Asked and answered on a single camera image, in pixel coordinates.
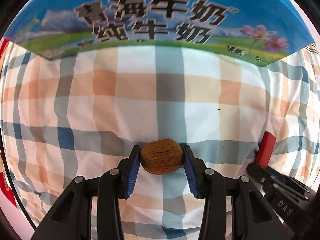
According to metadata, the red rose floral blanket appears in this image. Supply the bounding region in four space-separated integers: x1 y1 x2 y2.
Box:
1 38 17 207

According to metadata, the blue cardboard milk box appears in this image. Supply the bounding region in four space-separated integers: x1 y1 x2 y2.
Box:
3 0 313 66

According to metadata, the brown walnut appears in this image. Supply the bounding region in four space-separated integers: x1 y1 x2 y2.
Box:
140 139 184 175

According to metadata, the red rectangular block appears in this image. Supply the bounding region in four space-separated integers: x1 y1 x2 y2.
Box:
254 132 276 169

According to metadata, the plaid bed sheet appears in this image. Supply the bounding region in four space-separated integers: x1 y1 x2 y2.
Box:
1 43 319 224

